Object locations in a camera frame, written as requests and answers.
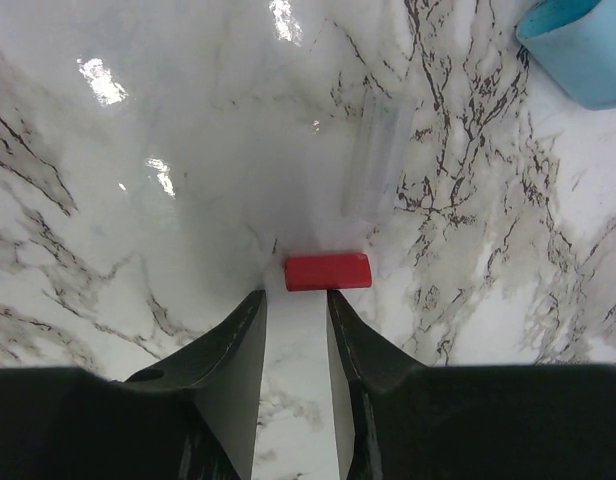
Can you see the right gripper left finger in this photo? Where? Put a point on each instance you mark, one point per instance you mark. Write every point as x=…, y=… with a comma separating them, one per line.
x=192, y=415

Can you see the light blue marker cap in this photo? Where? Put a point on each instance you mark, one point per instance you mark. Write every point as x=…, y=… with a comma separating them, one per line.
x=575, y=43

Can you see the clear pen cap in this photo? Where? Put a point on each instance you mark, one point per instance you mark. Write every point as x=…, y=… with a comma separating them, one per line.
x=378, y=156

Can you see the small red pen cap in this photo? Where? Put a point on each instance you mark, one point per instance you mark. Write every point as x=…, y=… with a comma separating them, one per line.
x=327, y=272

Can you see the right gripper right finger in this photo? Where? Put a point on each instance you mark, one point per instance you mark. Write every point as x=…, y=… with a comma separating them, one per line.
x=396, y=418

